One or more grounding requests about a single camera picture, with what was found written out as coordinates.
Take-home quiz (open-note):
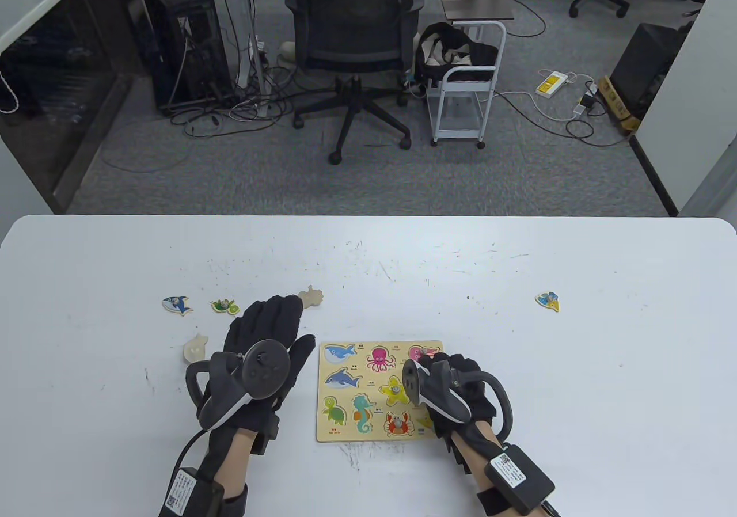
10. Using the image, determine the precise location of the person's right hand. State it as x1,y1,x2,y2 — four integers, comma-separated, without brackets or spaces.
415,353,497,472

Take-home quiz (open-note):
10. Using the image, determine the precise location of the person's left hand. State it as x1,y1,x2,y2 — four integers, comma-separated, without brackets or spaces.
202,294,316,454

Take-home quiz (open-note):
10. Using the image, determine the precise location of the black and white controller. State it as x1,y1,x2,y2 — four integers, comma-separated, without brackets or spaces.
185,340,290,430
402,358,514,443

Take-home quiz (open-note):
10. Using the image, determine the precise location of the wooden whale-shaped puzzle piece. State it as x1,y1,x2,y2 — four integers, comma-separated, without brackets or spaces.
183,334,209,365

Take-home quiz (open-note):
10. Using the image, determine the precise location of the yellow starfish puzzle piece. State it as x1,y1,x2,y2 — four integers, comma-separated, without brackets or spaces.
380,374,411,407

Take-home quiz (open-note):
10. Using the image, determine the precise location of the wooden puzzle frame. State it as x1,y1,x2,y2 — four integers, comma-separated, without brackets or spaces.
316,340,447,443

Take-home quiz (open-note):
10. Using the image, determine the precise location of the person's left forearm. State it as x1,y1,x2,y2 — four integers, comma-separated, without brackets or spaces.
216,429,257,497

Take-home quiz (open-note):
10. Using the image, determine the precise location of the person's right forearm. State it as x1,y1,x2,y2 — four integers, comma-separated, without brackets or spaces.
452,422,507,492

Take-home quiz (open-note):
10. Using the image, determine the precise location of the black labelled wrist box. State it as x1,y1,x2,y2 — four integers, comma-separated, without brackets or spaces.
484,444,556,516
158,467,225,517

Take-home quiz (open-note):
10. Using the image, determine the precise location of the black computer tower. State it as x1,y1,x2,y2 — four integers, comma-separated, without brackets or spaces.
138,0,234,112

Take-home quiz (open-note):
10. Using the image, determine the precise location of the white yellow power strip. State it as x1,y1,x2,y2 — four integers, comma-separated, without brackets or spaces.
535,70,568,98

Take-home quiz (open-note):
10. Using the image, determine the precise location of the black mesh office chair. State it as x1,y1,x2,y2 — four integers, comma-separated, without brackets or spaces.
285,0,427,165

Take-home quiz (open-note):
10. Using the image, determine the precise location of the brown cardboard box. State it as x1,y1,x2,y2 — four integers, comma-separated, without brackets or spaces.
596,75,641,133

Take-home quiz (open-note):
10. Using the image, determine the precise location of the black bag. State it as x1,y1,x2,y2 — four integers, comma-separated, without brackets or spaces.
415,22,499,83

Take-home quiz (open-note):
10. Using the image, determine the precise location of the black boxy case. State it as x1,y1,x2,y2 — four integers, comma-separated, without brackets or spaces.
609,22,689,117

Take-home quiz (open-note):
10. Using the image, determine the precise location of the tangle of floor cables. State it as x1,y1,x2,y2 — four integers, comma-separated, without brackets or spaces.
167,51,300,138

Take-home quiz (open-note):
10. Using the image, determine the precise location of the long black floor cable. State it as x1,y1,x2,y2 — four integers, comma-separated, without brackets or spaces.
492,91,632,148

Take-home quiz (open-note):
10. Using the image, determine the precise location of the white metal frame rig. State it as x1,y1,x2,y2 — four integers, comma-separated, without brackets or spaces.
216,0,271,119

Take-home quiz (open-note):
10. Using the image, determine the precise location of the white hanging cord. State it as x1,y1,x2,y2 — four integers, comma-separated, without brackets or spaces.
0,71,19,115

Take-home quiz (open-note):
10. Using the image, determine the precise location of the curved black floor cable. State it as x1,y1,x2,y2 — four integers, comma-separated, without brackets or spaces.
506,0,546,38

